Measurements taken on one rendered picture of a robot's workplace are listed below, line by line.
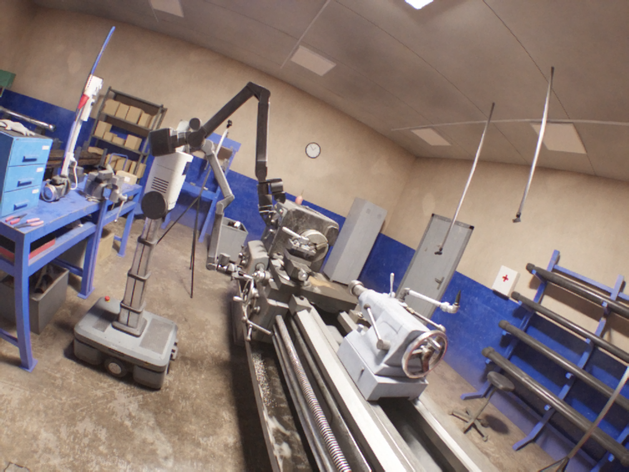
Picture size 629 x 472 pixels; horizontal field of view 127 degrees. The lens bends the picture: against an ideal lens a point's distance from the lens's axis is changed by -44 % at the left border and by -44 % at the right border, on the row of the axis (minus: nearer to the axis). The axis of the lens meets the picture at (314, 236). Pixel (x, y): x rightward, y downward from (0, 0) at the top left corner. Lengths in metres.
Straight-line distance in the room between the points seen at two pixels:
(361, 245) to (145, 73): 5.67
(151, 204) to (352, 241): 4.81
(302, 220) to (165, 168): 1.36
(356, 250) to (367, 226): 0.55
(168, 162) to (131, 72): 4.83
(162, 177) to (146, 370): 1.13
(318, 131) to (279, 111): 0.89
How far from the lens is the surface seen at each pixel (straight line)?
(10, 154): 1.55
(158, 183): 1.57
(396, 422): 1.38
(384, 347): 1.16
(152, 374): 1.89
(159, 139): 1.41
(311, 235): 2.30
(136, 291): 1.83
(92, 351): 1.96
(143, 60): 6.27
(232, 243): 4.46
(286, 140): 5.76
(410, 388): 1.30
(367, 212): 5.89
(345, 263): 5.98
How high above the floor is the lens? 1.46
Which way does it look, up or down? 7 degrees down
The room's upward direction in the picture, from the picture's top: 24 degrees clockwise
